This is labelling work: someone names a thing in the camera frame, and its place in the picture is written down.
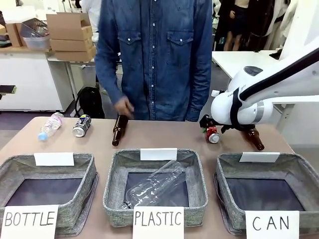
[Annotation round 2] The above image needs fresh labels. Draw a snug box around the clear plastic tilted lid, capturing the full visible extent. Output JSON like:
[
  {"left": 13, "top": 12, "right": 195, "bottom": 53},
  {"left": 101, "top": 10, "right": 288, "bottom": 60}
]
[{"left": 19, "top": 18, "right": 50, "bottom": 38}]

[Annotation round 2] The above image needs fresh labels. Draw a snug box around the dark device with green edge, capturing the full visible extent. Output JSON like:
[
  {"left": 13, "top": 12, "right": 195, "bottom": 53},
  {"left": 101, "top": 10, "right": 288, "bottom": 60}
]
[{"left": 0, "top": 84, "right": 17, "bottom": 96}]

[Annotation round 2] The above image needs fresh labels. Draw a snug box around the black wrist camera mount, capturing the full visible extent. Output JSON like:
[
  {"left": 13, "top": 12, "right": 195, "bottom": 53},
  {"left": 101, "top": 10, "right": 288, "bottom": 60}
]
[{"left": 220, "top": 123, "right": 257, "bottom": 134}]

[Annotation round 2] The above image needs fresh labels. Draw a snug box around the white frame table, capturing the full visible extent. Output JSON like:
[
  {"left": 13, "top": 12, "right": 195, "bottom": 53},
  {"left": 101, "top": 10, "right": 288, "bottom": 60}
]
[{"left": 46, "top": 56, "right": 98, "bottom": 102}]

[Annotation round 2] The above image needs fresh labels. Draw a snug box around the person's left forearm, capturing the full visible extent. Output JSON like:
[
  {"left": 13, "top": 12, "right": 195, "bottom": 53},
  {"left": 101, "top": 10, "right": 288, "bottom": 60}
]
[{"left": 185, "top": 59, "right": 213, "bottom": 122}]

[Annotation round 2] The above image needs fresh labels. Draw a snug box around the flat cardboard box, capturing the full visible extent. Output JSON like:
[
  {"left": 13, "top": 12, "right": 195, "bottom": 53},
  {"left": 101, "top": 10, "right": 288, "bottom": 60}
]
[
  {"left": 53, "top": 46, "right": 97, "bottom": 62},
  {"left": 49, "top": 37, "right": 94, "bottom": 52}
]

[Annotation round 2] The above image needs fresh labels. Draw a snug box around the black backpack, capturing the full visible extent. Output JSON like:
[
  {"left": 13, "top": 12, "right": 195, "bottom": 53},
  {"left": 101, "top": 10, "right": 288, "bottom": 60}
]
[{"left": 74, "top": 86, "right": 106, "bottom": 120}]

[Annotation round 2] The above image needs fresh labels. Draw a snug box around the person's right hand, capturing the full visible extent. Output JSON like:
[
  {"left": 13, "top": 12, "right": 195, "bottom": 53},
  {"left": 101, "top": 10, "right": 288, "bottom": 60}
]
[{"left": 113, "top": 96, "right": 136, "bottom": 120}]

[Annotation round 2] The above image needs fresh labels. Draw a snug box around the person's denim shirt torso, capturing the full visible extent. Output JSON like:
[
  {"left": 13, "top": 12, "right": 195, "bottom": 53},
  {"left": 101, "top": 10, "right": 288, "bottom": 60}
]
[{"left": 94, "top": 0, "right": 214, "bottom": 122}]

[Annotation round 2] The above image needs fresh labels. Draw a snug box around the pink-label plastic water bottle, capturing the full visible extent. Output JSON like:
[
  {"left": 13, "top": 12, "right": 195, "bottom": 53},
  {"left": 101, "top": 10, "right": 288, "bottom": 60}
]
[{"left": 37, "top": 112, "right": 65, "bottom": 142}]

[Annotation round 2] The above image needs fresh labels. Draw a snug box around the grey basket labelled can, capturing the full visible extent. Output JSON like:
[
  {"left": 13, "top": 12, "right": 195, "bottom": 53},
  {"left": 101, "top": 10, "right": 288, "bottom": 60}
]
[{"left": 213, "top": 152, "right": 319, "bottom": 236}]

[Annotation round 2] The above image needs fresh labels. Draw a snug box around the white cabinet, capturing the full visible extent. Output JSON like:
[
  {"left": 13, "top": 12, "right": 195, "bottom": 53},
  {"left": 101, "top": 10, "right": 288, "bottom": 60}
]
[{"left": 0, "top": 47, "right": 74, "bottom": 113}]

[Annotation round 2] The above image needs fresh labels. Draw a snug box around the brown glass bottle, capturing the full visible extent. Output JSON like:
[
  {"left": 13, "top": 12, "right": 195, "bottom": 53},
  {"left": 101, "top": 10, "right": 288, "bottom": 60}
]
[
  {"left": 111, "top": 115, "right": 129, "bottom": 147},
  {"left": 247, "top": 128, "right": 265, "bottom": 151}
]

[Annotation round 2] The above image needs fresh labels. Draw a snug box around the paper sign reading CAN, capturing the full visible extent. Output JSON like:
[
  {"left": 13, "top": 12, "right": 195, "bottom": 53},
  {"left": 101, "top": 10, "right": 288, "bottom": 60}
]
[{"left": 244, "top": 210, "right": 300, "bottom": 239}]

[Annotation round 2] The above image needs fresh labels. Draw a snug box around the clear plastic storage bin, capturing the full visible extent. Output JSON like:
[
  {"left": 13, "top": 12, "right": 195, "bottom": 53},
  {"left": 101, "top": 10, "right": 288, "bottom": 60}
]
[{"left": 23, "top": 34, "right": 51, "bottom": 50}]

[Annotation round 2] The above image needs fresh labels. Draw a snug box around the grey basket labelled bottle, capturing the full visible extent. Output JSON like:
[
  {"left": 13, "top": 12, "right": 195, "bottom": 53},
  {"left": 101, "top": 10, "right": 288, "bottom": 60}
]
[{"left": 0, "top": 153, "right": 99, "bottom": 237}]

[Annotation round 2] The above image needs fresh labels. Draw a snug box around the large clear plastic bottle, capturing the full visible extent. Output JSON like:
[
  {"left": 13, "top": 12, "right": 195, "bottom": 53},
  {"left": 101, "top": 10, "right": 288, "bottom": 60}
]
[{"left": 121, "top": 159, "right": 187, "bottom": 209}]

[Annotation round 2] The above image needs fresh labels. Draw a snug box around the background person in white coat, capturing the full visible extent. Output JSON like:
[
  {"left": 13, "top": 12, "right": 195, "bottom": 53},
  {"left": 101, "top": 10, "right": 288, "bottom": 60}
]
[{"left": 81, "top": 0, "right": 102, "bottom": 33}]

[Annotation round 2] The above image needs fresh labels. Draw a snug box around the paper sign reading PLASTIC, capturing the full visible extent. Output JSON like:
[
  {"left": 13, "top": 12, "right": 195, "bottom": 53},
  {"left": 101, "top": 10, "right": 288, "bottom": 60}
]
[{"left": 132, "top": 206, "right": 185, "bottom": 239}]

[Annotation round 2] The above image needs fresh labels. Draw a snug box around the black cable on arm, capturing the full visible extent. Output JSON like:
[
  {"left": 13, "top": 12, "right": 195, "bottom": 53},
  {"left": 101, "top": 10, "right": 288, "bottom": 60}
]
[{"left": 230, "top": 48, "right": 319, "bottom": 125}]

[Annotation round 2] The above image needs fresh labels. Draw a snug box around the person's right forearm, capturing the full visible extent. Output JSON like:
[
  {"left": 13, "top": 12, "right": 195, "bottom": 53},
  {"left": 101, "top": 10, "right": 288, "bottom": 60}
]
[{"left": 95, "top": 56, "right": 125, "bottom": 105}]

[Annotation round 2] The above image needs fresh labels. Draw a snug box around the blank white card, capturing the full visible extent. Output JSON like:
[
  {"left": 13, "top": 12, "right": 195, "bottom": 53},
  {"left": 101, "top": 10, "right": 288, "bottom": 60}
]
[
  {"left": 239, "top": 151, "right": 281, "bottom": 163},
  {"left": 34, "top": 152, "right": 75, "bottom": 167},
  {"left": 140, "top": 148, "right": 178, "bottom": 161}
]

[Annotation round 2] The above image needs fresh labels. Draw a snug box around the background person in dark skirt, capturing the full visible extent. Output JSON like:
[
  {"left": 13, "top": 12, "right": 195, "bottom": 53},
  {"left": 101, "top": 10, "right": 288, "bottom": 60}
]
[{"left": 223, "top": 0, "right": 251, "bottom": 52}]

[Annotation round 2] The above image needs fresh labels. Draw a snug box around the small cardboard box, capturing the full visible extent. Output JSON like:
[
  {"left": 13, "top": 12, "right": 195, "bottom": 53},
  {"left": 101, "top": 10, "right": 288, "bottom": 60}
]
[{"left": 4, "top": 22, "right": 27, "bottom": 48}]

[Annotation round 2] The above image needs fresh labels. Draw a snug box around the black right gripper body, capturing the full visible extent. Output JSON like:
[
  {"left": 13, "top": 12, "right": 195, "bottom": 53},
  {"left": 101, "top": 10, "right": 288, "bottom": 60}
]
[{"left": 199, "top": 114, "right": 220, "bottom": 128}]

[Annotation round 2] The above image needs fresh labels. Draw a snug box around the grey basket labelled plastic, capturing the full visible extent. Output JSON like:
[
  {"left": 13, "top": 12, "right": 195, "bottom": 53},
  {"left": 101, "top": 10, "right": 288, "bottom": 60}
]
[{"left": 103, "top": 148, "right": 209, "bottom": 228}]

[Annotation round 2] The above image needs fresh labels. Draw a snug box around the paper sign reading BOTTLE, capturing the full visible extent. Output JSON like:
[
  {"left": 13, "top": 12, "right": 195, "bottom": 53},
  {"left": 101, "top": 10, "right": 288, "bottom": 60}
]
[{"left": 0, "top": 205, "right": 60, "bottom": 239}]

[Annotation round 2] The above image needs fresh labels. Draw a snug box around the red drink can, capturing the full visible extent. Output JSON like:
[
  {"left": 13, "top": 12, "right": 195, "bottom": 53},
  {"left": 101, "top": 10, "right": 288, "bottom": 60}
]
[{"left": 205, "top": 126, "right": 220, "bottom": 144}]

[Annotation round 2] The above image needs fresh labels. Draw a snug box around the black drink can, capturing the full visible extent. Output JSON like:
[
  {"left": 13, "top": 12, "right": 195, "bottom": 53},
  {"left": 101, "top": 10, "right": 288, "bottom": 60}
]
[{"left": 72, "top": 114, "right": 92, "bottom": 138}]

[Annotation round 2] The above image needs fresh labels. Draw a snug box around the open cardboard box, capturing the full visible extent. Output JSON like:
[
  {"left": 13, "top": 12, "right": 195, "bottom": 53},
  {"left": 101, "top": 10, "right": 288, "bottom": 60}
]
[{"left": 46, "top": 12, "right": 94, "bottom": 41}]

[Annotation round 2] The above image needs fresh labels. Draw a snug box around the white desk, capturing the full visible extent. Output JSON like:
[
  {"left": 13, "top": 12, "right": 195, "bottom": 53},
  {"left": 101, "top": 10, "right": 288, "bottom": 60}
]
[{"left": 211, "top": 49, "right": 286, "bottom": 81}]

